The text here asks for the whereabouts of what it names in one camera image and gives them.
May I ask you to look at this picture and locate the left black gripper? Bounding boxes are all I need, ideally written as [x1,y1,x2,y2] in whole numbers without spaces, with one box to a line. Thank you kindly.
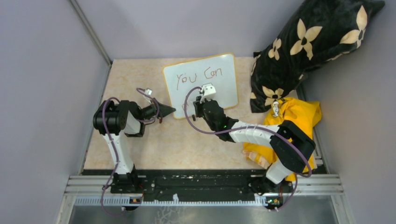
[138,98,176,122]

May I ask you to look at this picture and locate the yellow framed whiteboard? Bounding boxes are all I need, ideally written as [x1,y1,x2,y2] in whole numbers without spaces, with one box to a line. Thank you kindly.
[163,53,239,119]

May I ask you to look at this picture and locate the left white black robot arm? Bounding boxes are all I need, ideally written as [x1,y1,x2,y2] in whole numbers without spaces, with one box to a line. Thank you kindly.
[92,99,176,194]

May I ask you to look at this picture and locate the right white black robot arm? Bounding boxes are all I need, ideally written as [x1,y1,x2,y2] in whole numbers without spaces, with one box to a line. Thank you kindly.
[193,96,316,192]

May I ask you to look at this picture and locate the yellow cloth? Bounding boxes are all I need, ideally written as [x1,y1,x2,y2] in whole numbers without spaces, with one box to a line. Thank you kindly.
[243,97,322,169]

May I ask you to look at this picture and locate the black floral pillow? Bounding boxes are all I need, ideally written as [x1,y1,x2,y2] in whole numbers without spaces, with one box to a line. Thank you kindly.
[250,0,385,113]

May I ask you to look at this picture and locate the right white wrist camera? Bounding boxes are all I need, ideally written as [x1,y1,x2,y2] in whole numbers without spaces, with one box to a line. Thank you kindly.
[199,83,216,103]

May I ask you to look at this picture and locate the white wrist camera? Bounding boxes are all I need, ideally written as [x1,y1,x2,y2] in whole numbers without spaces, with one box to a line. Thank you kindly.
[199,83,216,103]
[144,88,152,96]

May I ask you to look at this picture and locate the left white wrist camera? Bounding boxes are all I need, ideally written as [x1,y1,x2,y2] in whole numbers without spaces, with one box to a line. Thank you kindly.
[144,88,152,96]

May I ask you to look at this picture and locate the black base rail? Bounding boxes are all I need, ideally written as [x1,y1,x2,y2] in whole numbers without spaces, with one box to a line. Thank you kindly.
[82,169,294,206]

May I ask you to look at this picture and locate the white toothed cable strip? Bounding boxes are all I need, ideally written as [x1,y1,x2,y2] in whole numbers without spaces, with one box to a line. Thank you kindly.
[74,194,268,207]

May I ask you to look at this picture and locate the aluminium corner post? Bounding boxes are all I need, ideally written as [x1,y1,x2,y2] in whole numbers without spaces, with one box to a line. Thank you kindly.
[67,0,113,66]

